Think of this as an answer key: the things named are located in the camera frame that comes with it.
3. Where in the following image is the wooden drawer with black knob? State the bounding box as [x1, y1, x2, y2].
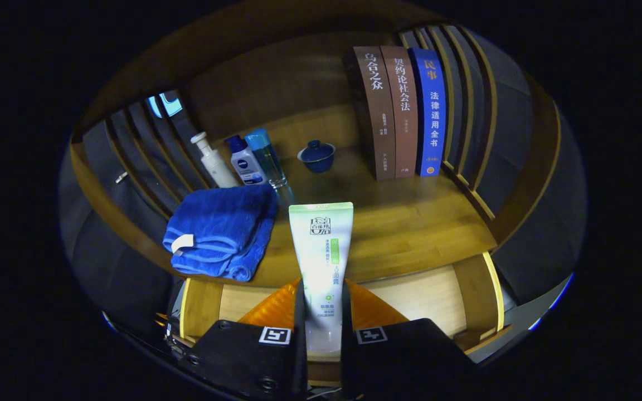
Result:
[178, 252, 507, 386]

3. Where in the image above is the light brown book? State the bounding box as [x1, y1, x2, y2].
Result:
[380, 45, 419, 179]

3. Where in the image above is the wooden countertop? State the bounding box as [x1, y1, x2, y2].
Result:
[157, 103, 499, 288]

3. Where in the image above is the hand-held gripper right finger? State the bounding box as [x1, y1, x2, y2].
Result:
[341, 280, 480, 401]

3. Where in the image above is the white bottle with blue cap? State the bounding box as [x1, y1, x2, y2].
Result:
[225, 135, 268, 186]

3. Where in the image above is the white pump bottle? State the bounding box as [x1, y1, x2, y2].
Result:
[190, 131, 239, 189]

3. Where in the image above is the blue book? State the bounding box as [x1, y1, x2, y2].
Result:
[408, 47, 446, 177]

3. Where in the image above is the folded blue towel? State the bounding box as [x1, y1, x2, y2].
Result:
[163, 184, 278, 282]

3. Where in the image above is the clear teal bottle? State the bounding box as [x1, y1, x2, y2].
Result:
[244, 128, 289, 190]

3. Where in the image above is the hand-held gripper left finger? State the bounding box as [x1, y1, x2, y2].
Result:
[179, 278, 308, 401]

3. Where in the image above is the blue lidded teacup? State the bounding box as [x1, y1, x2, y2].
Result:
[298, 140, 336, 173]

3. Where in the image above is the wooden cabinet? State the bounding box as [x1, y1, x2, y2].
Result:
[67, 3, 564, 357]

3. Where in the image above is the dark brown book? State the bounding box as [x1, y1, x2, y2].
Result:
[345, 46, 397, 181]

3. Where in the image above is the white and green tube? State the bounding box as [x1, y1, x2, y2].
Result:
[289, 202, 354, 357]

